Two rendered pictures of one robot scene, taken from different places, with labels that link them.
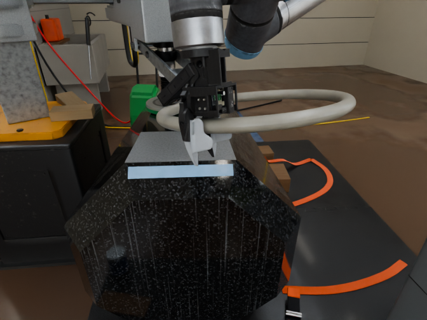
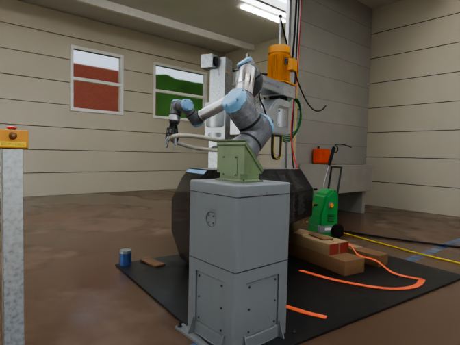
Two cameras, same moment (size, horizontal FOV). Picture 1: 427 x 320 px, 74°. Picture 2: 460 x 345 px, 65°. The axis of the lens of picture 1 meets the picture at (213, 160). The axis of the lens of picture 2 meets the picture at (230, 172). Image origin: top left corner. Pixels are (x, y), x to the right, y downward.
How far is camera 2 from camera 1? 271 cm
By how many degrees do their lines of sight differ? 63
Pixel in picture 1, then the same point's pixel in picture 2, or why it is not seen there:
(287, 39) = not seen: outside the picture
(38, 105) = not seen: hidden behind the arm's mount
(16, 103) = (213, 163)
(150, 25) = (232, 128)
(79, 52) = (322, 170)
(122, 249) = (178, 200)
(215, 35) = (172, 118)
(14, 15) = (220, 129)
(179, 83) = not seen: hidden behind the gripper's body
